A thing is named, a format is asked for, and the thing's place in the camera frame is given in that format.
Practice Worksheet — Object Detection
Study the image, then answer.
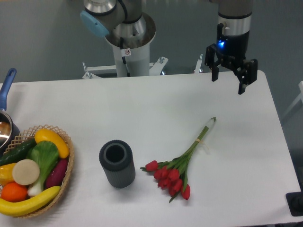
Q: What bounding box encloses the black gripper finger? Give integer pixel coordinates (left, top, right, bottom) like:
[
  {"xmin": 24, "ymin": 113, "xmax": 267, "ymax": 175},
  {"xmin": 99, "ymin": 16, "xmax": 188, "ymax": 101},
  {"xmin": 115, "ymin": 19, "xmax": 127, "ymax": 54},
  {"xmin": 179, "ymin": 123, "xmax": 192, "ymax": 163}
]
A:
[
  {"xmin": 233, "ymin": 59, "xmax": 258, "ymax": 95},
  {"xmin": 205, "ymin": 44, "xmax": 223, "ymax": 82}
]

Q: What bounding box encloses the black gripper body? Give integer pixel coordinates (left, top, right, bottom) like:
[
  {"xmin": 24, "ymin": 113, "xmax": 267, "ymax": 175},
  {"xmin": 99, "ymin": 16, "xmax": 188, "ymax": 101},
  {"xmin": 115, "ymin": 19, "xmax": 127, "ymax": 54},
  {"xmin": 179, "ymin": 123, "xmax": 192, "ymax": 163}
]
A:
[{"xmin": 216, "ymin": 23, "xmax": 250, "ymax": 70}]

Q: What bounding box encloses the red tulip bouquet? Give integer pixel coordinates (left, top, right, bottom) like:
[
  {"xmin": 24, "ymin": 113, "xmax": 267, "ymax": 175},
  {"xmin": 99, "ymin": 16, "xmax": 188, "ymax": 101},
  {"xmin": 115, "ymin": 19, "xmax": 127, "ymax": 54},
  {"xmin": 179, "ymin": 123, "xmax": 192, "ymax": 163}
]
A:
[{"xmin": 140, "ymin": 116, "xmax": 217, "ymax": 202}]

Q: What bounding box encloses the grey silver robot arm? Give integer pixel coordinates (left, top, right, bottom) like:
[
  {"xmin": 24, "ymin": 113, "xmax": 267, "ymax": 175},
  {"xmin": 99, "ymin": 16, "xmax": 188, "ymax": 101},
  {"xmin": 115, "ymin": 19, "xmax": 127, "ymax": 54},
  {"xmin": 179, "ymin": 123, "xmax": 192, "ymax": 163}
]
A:
[{"xmin": 80, "ymin": 0, "xmax": 258, "ymax": 94}]

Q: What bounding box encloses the black device at edge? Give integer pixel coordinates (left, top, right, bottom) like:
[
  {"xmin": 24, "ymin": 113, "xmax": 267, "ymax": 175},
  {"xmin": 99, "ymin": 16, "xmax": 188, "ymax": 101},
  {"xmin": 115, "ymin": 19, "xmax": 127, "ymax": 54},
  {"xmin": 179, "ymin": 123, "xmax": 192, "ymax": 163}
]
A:
[{"xmin": 285, "ymin": 192, "xmax": 303, "ymax": 217}]

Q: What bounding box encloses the dark grey ribbed vase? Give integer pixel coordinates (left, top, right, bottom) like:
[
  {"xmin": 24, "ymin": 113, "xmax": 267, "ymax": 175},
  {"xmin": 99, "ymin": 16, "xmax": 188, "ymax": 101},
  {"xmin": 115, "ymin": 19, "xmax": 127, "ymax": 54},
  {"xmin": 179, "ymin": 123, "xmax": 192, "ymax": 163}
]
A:
[{"xmin": 99, "ymin": 140, "xmax": 135, "ymax": 188}]

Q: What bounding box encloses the green bok choy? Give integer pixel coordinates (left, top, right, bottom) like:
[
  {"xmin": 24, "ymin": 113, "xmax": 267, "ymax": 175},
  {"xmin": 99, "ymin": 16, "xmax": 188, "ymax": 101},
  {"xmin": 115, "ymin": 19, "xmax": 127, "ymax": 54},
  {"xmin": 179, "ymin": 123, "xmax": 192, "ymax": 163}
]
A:
[{"xmin": 27, "ymin": 141, "xmax": 59, "ymax": 197}]

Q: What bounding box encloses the purple sweet potato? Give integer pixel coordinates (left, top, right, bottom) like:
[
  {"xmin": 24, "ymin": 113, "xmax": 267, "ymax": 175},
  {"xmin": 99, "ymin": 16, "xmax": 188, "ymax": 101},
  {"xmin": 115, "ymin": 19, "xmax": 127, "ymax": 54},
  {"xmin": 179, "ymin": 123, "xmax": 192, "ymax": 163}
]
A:
[{"xmin": 45, "ymin": 159, "xmax": 68, "ymax": 189}]

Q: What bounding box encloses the woven wicker basket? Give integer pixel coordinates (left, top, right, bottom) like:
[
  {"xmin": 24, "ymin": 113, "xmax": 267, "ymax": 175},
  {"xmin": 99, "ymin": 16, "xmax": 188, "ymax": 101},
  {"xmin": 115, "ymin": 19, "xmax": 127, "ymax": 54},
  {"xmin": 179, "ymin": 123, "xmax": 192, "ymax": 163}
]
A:
[{"xmin": 4, "ymin": 125, "xmax": 74, "ymax": 218}]

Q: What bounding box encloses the green cucumber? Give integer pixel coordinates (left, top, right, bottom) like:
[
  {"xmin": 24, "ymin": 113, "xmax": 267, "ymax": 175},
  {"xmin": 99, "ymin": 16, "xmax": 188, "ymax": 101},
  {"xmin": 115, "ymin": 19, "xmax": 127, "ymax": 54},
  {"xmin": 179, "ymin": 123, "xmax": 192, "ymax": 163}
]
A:
[{"xmin": 0, "ymin": 138, "xmax": 36, "ymax": 166}]

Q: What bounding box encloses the beige round disc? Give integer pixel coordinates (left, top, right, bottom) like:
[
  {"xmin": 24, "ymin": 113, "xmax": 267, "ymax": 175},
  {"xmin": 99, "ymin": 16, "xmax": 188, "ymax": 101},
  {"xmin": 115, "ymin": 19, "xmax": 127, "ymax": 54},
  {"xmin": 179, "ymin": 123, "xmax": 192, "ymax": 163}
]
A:
[{"xmin": 12, "ymin": 159, "xmax": 40, "ymax": 185}]

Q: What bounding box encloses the yellow bell pepper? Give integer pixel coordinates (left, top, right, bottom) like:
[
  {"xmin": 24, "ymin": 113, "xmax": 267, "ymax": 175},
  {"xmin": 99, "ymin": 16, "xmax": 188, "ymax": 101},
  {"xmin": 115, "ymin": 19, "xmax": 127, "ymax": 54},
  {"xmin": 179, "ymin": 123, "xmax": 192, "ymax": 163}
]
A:
[{"xmin": 0, "ymin": 163, "xmax": 16, "ymax": 186}]

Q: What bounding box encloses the orange fruit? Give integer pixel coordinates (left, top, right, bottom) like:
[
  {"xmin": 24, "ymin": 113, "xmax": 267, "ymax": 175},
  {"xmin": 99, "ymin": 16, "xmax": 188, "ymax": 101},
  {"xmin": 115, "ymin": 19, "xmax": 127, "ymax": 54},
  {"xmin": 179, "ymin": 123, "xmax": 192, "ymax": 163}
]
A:
[{"xmin": 0, "ymin": 182, "xmax": 27, "ymax": 202}]

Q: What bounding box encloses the yellow banana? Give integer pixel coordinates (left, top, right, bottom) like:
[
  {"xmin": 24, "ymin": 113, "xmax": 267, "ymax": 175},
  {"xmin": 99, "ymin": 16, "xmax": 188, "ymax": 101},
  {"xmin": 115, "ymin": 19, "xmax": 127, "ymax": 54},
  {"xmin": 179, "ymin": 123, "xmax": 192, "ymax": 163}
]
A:
[{"xmin": 0, "ymin": 186, "xmax": 61, "ymax": 217}]

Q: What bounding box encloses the white furniture frame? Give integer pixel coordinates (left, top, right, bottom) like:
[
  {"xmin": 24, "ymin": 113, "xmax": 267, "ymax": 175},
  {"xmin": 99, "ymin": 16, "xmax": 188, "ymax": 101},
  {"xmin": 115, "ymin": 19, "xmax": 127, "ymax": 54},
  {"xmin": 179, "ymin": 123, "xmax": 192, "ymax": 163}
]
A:
[{"xmin": 281, "ymin": 81, "xmax": 303, "ymax": 123}]

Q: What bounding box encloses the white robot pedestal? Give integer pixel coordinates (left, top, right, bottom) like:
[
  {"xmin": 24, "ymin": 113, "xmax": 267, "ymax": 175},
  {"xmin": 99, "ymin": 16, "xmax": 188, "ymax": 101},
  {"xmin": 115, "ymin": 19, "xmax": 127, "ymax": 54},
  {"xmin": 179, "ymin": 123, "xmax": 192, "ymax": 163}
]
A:
[{"xmin": 82, "ymin": 44, "xmax": 169, "ymax": 79}]

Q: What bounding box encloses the black cable on pedestal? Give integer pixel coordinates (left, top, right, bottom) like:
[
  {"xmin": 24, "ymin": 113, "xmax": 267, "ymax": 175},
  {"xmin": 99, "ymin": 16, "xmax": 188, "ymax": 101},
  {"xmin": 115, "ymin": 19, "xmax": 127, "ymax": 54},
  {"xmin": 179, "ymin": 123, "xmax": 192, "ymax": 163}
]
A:
[{"xmin": 119, "ymin": 37, "xmax": 131, "ymax": 78}]

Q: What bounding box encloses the blue handled saucepan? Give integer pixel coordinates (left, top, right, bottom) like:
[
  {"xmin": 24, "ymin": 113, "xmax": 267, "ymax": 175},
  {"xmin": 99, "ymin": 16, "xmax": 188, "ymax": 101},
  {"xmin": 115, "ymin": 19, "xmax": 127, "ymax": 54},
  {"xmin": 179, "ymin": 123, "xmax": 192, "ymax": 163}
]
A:
[{"xmin": 0, "ymin": 68, "xmax": 19, "ymax": 156}]

